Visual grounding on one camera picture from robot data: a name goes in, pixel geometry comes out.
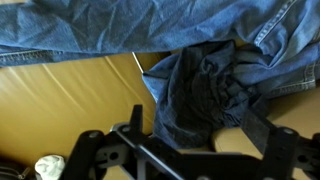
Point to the brown leather couch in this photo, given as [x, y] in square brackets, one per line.
[60, 110]

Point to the black pouch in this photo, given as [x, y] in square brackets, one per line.
[11, 170]

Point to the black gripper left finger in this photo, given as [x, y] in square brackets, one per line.
[85, 153]

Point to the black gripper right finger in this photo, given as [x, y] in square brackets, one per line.
[283, 153]

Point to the white sock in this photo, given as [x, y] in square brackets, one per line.
[50, 166]

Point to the blue denim jeans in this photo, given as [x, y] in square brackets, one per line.
[133, 23]

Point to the black cloth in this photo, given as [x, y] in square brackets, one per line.
[200, 96]

